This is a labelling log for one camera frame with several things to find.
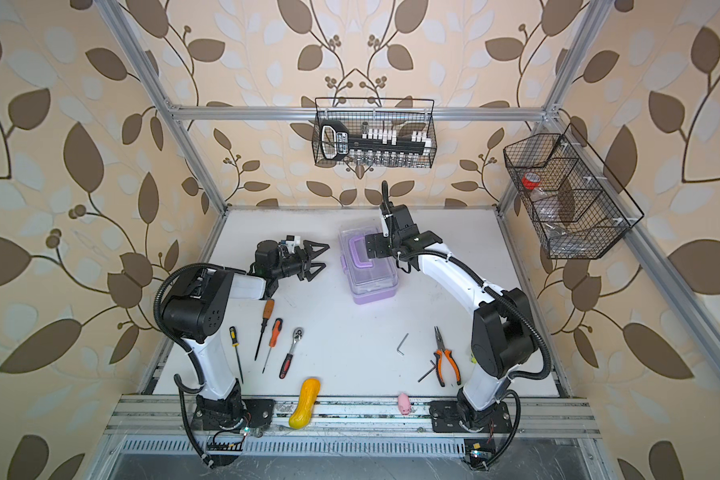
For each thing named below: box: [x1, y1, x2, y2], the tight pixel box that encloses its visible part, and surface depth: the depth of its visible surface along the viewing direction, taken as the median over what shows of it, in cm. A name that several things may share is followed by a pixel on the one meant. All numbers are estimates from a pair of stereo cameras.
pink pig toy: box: [397, 392, 411, 416], surface depth 77 cm
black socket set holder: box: [320, 120, 432, 165], surface depth 86 cm
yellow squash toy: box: [289, 378, 321, 430], surface depth 75 cm
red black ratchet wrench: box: [279, 327, 304, 379], surface depth 86 cm
